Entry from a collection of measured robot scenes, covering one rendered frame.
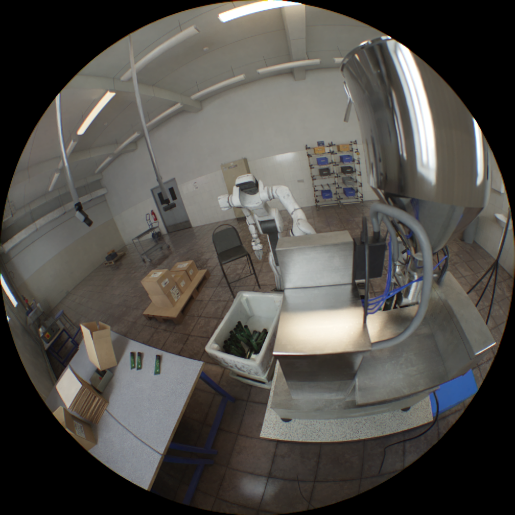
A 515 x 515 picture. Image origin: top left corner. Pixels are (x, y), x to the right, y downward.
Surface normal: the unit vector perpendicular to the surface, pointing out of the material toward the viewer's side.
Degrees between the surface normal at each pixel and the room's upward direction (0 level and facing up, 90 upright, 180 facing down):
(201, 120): 90
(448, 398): 0
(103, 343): 90
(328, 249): 90
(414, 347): 0
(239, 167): 90
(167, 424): 0
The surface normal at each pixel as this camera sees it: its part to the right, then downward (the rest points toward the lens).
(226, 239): 0.24, 0.19
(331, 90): -0.22, 0.52
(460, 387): -0.24, -0.85
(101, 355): 0.95, -0.10
